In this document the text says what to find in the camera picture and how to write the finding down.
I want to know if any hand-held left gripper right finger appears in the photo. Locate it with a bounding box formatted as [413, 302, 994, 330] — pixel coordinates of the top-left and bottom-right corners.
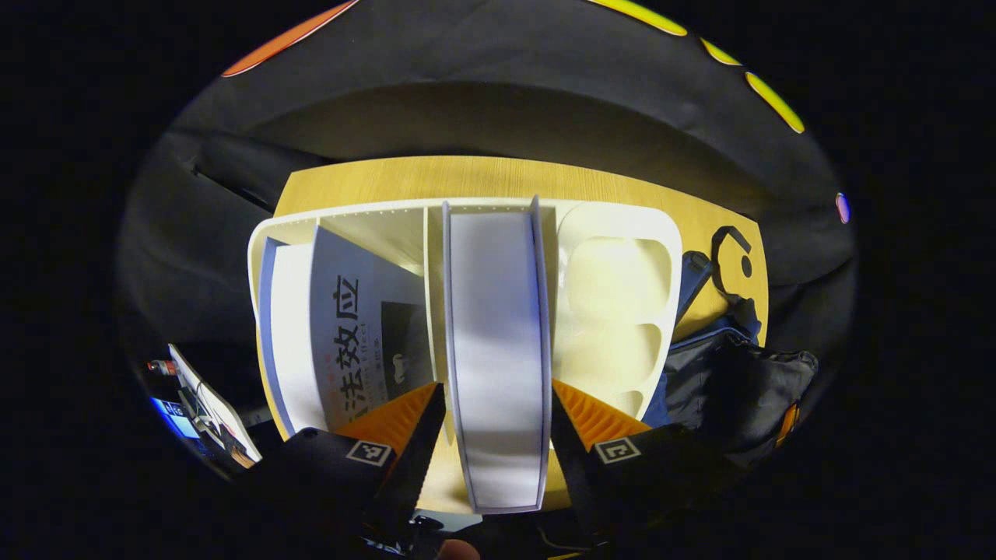
[549, 379, 744, 545]

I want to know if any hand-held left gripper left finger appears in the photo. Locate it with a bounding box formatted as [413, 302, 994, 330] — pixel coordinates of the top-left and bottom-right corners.
[232, 381, 447, 549]

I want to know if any blue schoolbag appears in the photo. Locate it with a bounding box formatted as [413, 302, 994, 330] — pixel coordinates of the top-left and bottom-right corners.
[640, 224, 820, 469]

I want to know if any white cover book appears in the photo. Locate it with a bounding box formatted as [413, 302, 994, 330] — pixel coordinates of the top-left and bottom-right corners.
[441, 194, 554, 516]

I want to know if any blue and grey cover book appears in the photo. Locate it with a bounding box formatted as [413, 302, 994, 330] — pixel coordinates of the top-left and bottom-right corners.
[257, 224, 438, 438]

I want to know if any white bookshelf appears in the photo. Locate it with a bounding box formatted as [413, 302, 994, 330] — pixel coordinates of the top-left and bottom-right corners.
[247, 196, 686, 438]

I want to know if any white panel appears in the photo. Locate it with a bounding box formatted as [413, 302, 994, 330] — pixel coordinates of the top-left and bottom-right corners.
[167, 343, 264, 466]

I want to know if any blue lit screen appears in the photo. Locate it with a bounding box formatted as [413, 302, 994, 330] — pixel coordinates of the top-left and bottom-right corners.
[149, 397, 202, 441]

